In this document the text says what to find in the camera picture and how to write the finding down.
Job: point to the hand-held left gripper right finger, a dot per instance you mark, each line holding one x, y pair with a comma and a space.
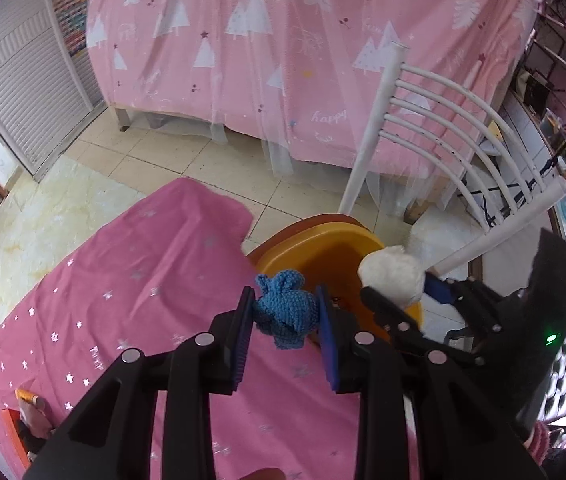
330, 350

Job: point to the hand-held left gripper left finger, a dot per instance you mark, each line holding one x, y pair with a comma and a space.
240, 360

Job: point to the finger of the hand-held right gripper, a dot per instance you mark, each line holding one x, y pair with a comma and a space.
393, 315
440, 291

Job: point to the white fluffy ball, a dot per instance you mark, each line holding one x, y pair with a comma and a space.
393, 272

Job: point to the blue knitted toy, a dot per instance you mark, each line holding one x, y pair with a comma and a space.
285, 310

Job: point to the orange plastic basin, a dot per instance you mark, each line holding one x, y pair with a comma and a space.
323, 255

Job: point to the large orange cardboard box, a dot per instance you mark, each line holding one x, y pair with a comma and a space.
13, 432

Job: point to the pink star-print tablecloth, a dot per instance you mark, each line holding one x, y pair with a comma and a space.
138, 285

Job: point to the white slatted chair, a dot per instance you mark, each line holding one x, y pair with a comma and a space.
377, 120

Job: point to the black monitor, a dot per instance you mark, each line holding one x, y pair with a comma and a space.
538, 97

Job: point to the pink tree-print bed curtain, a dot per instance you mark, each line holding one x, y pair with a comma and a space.
263, 60

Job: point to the white louvered wardrobe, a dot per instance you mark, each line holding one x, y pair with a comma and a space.
18, 85

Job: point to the colourful grid poster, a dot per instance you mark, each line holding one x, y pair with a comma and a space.
70, 15

